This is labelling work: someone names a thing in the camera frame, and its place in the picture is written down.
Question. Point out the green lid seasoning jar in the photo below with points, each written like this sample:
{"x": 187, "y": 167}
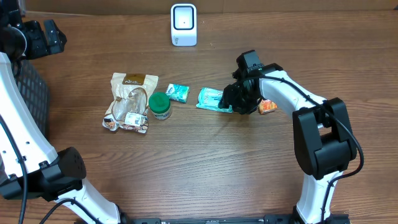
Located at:
{"x": 160, "y": 105}

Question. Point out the beige brown snack pouch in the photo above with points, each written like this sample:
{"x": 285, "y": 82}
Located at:
{"x": 130, "y": 105}

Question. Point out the orange white snack packet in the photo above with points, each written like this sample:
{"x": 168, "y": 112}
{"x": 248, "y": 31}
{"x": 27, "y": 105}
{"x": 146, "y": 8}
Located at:
{"x": 266, "y": 106}

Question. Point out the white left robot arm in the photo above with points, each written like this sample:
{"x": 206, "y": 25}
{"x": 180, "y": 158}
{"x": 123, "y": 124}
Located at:
{"x": 30, "y": 165}

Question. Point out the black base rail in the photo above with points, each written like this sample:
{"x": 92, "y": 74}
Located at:
{"x": 202, "y": 221}

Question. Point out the teal tissue packet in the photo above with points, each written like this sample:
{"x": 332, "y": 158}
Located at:
{"x": 208, "y": 99}

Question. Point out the dark grey mesh basket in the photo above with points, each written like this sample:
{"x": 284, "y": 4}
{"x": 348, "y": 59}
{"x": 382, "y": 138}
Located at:
{"x": 35, "y": 93}

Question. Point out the small teal white packet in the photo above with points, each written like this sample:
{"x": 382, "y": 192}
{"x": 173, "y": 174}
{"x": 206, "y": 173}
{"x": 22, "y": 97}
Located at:
{"x": 178, "y": 92}

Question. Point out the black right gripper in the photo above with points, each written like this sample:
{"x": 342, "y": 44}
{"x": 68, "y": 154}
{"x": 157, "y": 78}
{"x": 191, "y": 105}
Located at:
{"x": 231, "y": 99}

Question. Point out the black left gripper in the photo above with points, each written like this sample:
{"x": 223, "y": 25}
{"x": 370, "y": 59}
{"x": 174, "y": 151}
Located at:
{"x": 50, "y": 36}

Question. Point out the white barcode scanner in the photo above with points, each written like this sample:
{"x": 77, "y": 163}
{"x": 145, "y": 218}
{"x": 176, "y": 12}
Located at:
{"x": 183, "y": 25}

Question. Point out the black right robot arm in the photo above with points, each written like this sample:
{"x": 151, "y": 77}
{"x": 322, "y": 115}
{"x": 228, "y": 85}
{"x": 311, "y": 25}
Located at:
{"x": 324, "y": 145}

